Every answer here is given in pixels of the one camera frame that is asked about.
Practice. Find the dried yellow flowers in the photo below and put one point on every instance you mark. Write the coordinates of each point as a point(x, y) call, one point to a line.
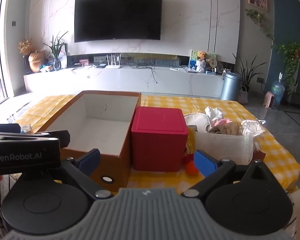
point(26, 46)

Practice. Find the white cloth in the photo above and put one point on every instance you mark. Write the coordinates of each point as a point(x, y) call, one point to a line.
point(251, 127)
point(215, 112)

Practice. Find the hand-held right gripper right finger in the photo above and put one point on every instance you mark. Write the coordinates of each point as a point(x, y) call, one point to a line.
point(205, 165)

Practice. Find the white router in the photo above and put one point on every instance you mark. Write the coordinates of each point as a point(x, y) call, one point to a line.
point(113, 66)

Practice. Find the green plant in glass vase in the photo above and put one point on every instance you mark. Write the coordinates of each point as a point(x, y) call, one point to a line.
point(57, 63)

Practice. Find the pink white crocheted hat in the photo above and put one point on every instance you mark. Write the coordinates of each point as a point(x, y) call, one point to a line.
point(223, 123)

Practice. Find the brown teddy bear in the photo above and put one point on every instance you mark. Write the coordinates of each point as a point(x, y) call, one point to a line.
point(202, 55)

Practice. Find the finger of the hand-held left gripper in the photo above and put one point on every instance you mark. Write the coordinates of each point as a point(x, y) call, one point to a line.
point(63, 137)

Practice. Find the trailing green vine plant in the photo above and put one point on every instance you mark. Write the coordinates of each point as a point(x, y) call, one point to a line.
point(257, 17)

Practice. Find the small photo frame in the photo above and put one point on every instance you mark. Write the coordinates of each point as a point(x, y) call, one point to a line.
point(84, 62)

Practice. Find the orange crocheted item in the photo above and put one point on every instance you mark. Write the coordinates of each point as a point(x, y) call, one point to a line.
point(193, 169)

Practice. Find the golden apple jar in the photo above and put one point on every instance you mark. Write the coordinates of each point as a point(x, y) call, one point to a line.
point(36, 62)

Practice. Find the green blue picture board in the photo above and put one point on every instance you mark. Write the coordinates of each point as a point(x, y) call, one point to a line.
point(193, 55)

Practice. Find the blue water bottle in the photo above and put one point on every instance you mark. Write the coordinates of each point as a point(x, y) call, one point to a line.
point(277, 90)

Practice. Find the yellow checked tablecloth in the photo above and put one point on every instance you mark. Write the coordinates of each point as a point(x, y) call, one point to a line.
point(272, 150)

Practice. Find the red crocheted item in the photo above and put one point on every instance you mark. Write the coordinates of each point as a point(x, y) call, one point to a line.
point(187, 158)

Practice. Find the white storage basket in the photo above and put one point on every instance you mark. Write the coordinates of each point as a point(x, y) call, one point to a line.
point(222, 145)

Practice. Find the brown knit item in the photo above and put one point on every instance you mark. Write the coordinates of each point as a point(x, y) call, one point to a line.
point(222, 130)

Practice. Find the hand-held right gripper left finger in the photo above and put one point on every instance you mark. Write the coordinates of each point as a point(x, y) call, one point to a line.
point(90, 160)

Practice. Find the pink heater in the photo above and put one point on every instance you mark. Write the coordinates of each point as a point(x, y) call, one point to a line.
point(269, 101)

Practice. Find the leafy green pothos plant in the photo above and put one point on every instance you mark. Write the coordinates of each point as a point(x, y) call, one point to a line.
point(290, 55)

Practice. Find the white picture frame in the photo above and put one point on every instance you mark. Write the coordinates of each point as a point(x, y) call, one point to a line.
point(63, 55)

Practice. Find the grey metal trash can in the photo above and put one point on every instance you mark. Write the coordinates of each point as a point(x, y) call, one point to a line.
point(230, 87)

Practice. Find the long-leaf potted plant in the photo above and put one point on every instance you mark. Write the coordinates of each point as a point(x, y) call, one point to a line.
point(245, 75)

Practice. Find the woven basket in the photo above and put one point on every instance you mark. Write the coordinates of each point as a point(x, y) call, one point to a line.
point(243, 96)

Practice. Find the black curved television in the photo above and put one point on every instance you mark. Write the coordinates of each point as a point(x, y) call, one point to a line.
point(117, 17)

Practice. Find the round white hand fan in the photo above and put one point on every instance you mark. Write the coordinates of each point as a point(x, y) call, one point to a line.
point(212, 62)

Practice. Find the red square box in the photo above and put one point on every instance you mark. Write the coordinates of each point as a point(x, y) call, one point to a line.
point(160, 140)

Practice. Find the white marble television cabinet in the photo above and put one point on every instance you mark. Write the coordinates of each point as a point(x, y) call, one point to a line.
point(115, 80)

